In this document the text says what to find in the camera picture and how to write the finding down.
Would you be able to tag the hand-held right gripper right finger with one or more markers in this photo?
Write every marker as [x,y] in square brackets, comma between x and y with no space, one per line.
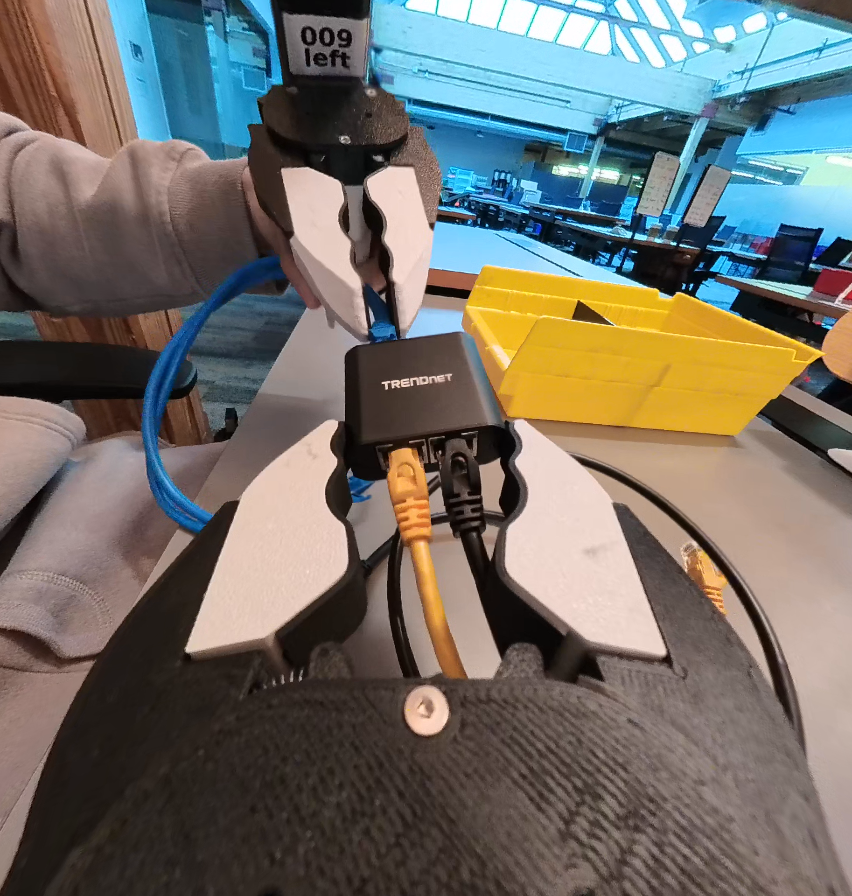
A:
[573,560]

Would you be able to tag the black network switch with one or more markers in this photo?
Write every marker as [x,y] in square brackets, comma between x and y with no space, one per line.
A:
[412,409]

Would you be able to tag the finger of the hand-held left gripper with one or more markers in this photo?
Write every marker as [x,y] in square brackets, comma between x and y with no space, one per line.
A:
[408,238]
[317,238]

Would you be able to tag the long white table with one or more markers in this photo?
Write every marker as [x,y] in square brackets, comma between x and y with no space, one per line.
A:
[496,248]

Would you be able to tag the person's grey hoodie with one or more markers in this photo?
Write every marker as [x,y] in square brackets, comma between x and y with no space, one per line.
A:
[34,560]

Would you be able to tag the person's left forearm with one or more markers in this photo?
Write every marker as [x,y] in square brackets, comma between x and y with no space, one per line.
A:
[104,217]

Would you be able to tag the wooden door frame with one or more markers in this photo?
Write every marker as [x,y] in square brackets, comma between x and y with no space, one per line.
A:
[62,56]

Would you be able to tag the yellow plastic bin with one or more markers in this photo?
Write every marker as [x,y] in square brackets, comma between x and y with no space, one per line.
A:
[608,392]

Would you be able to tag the black office chair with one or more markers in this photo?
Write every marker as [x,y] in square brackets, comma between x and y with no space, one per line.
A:
[790,255]

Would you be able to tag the person's left hand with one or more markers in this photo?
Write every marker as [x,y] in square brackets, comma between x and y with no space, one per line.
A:
[272,245]

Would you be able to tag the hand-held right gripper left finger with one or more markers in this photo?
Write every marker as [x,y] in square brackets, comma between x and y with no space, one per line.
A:
[279,553]

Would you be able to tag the black chair armrest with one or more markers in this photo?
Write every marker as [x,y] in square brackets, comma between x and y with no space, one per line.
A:
[83,371]

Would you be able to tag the paper wall chart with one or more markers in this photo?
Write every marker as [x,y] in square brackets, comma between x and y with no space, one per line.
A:
[706,196]
[658,183]

